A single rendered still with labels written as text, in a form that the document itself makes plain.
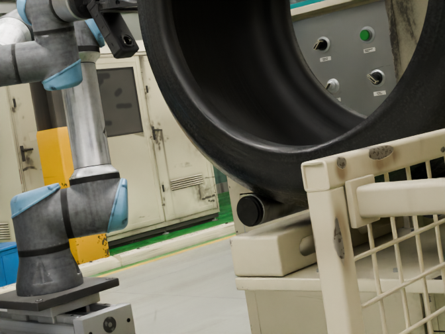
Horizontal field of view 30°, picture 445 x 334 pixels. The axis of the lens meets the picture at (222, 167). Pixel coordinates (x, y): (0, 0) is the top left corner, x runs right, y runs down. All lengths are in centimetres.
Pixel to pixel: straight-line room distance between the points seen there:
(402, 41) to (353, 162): 94
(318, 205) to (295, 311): 162
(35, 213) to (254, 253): 79
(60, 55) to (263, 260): 59
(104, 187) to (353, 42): 66
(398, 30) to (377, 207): 96
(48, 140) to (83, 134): 521
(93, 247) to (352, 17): 539
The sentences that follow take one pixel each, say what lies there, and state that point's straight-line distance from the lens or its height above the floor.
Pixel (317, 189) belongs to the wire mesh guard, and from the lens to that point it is 49.
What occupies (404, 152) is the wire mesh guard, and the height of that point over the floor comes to 99.
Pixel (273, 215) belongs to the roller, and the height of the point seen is 89.
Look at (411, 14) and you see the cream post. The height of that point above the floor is 116.
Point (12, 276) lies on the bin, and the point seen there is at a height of 8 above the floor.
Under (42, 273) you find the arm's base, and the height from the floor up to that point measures 76.
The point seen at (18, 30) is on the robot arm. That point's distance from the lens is 186.
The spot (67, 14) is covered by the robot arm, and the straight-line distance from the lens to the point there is 150.
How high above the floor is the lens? 103
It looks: 3 degrees down
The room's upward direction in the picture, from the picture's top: 9 degrees counter-clockwise
